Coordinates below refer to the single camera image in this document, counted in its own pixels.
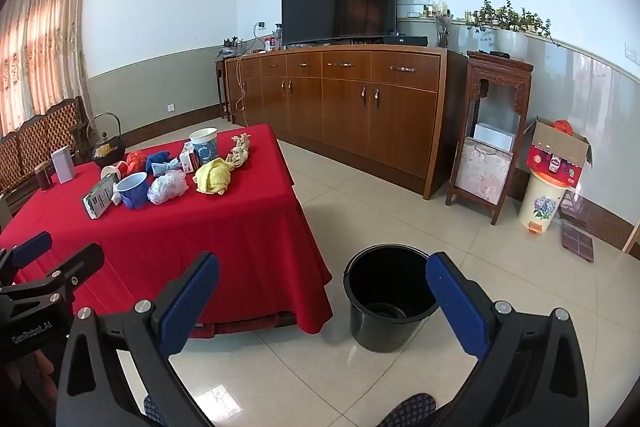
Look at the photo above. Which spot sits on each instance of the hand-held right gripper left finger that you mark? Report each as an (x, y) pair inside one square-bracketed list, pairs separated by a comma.
[(187, 302)]

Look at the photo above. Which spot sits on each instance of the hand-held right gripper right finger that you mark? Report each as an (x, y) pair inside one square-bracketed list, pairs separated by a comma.
[(457, 307)]

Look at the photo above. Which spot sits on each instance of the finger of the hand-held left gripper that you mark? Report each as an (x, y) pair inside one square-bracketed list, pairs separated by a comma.
[(75, 264), (32, 248)]

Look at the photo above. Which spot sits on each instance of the green white milk carton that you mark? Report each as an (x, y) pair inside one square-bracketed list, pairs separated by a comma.
[(100, 199)]

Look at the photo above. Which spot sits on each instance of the black plastic bucket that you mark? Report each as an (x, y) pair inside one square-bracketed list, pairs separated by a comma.
[(385, 277)]

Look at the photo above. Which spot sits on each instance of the red white cup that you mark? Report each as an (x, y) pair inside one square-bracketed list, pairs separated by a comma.
[(114, 171)]

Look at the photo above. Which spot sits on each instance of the clear plastic bag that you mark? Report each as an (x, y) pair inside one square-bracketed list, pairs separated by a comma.
[(167, 187)]

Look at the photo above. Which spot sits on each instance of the red cloth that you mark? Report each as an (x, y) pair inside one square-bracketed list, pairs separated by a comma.
[(134, 162)]

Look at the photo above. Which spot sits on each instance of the yellow cloth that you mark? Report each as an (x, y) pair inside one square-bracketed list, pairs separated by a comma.
[(215, 176)]

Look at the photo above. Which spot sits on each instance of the light blue cloth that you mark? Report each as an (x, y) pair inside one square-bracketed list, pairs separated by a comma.
[(167, 168)]

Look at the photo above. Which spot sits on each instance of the red white carton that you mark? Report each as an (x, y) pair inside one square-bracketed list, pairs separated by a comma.
[(189, 162)]

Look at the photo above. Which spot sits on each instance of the white blue paper cup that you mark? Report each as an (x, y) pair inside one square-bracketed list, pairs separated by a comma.
[(204, 147)]

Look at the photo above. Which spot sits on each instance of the red tablecloth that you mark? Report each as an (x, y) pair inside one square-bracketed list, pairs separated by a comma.
[(200, 247)]

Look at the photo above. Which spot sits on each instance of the dark red jar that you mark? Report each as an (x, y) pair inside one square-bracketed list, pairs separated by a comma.
[(44, 178)]

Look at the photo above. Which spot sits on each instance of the white rectangular tin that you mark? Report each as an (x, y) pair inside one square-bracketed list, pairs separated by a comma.
[(62, 164)]

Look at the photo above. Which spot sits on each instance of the black iron teapot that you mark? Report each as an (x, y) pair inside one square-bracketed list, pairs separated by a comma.
[(100, 159)]

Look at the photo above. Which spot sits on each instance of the blue patterned slipper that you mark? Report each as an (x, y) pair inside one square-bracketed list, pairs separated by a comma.
[(415, 409), (152, 411)]

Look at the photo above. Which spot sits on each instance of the wooden bench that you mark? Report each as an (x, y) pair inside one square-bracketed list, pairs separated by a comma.
[(55, 127)]

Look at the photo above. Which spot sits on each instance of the cream floral pedal bin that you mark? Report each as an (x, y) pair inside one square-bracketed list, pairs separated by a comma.
[(542, 202)]

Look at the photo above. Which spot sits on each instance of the red cardboard box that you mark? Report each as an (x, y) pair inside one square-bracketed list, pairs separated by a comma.
[(555, 157)]

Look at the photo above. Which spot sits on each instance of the brown wooden sideboard cabinet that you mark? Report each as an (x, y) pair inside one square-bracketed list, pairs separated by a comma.
[(400, 127)]

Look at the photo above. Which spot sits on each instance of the beige patterned curtain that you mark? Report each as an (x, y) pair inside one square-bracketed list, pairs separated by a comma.
[(40, 42)]

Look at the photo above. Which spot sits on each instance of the orange plastic item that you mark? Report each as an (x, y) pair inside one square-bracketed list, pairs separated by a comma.
[(562, 126)]

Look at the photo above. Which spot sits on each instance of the small dark wooden stand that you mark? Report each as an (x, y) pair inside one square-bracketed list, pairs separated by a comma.
[(221, 82)]

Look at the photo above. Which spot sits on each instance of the carved dark wooden stand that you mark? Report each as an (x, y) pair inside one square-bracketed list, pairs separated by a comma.
[(500, 72)]

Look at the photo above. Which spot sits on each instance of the black remote control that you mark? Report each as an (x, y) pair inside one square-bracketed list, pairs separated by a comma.
[(499, 54)]

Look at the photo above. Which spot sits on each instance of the small dark potted plant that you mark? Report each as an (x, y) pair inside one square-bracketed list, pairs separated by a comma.
[(231, 43)]

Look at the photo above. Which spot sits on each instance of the potted plant in white pot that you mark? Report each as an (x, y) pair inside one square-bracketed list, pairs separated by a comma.
[(510, 44)]

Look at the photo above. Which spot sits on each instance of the black set-top box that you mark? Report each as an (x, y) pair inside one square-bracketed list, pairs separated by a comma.
[(405, 41)]

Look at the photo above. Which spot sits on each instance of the red white container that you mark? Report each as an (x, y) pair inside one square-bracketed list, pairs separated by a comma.
[(271, 44)]

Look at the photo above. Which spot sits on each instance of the glass vase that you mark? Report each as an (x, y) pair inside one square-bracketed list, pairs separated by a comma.
[(443, 32)]

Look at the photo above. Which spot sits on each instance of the row of small bottles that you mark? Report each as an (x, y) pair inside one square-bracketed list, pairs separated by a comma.
[(437, 8)]

